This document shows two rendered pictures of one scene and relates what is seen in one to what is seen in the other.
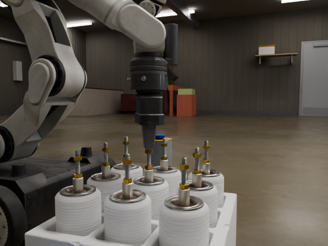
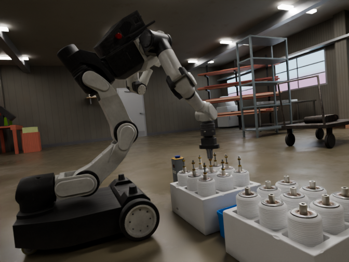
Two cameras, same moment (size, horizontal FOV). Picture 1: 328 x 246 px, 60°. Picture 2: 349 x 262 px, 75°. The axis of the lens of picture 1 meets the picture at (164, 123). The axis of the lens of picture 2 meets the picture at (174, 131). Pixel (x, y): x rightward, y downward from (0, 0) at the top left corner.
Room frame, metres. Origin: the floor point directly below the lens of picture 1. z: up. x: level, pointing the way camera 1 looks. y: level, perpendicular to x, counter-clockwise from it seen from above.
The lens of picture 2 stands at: (-0.16, 1.12, 0.58)
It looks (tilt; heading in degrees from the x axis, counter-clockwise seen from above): 3 degrees down; 316
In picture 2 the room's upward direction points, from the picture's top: 5 degrees counter-clockwise
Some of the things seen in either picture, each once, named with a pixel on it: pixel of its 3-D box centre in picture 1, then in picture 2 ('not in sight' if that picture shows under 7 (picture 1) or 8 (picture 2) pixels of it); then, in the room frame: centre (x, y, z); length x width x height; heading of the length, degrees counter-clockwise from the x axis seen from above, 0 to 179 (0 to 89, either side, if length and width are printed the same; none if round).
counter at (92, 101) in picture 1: (95, 101); not in sight; (9.42, 2.27, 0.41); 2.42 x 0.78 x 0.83; 159
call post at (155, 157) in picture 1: (159, 183); (179, 180); (0.98, 0.02, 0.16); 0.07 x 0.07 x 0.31; 71
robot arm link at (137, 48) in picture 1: (153, 49); (206, 118); (0.69, 0.03, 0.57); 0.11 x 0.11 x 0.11; 10
